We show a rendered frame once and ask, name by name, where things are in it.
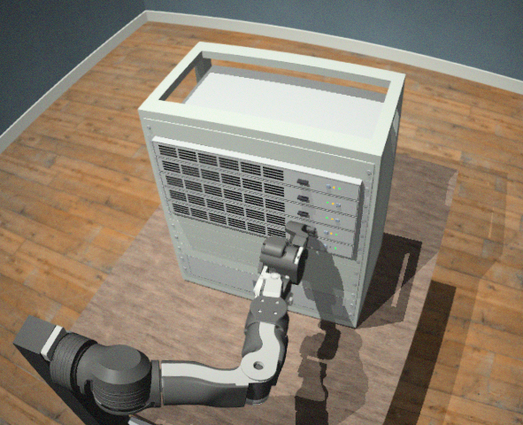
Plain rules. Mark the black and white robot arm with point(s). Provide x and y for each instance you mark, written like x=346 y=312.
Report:
x=124 y=378

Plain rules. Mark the white server rack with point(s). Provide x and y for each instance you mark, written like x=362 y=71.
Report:
x=280 y=153

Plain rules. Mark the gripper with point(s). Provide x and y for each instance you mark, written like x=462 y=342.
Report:
x=278 y=253

